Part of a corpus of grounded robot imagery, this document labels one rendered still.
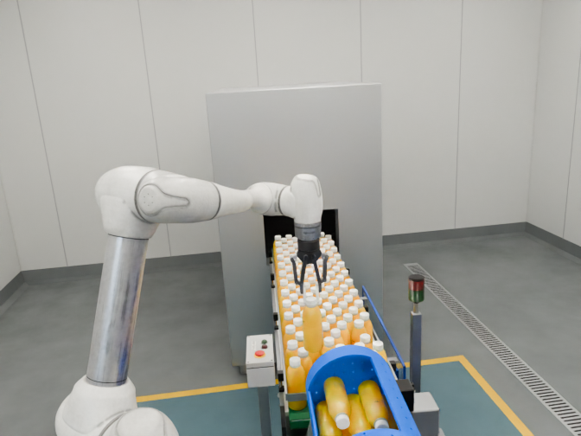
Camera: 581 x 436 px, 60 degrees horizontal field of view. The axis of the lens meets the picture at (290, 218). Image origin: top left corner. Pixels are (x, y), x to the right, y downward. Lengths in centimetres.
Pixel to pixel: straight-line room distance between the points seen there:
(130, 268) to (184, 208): 24
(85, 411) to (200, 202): 58
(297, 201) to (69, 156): 449
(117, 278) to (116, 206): 18
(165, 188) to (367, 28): 488
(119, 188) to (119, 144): 448
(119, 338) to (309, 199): 70
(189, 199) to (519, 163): 581
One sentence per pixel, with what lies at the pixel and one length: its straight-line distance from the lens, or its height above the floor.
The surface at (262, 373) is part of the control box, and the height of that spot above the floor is 106.
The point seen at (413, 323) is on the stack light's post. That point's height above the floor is 106.
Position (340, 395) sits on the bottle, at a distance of 161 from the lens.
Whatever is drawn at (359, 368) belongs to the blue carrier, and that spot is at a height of 115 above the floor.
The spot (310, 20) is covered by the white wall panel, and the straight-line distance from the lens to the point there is 573.
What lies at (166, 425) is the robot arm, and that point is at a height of 132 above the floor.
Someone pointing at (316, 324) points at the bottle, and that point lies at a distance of 177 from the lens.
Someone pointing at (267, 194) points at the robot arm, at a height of 170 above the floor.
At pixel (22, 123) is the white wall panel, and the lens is 599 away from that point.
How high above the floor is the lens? 207
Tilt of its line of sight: 16 degrees down
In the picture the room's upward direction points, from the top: 3 degrees counter-clockwise
